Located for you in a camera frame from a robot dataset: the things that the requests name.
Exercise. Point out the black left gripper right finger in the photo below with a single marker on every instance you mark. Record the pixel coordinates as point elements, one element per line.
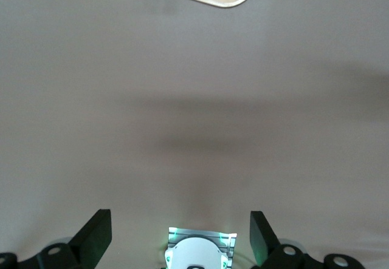
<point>263,238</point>

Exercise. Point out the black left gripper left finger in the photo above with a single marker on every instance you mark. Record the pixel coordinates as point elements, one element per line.
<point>88,241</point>

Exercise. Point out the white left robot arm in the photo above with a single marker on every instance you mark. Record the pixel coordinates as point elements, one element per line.
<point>194,250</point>

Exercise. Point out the aluminium left arm base plate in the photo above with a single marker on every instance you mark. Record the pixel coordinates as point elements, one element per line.
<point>185,232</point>

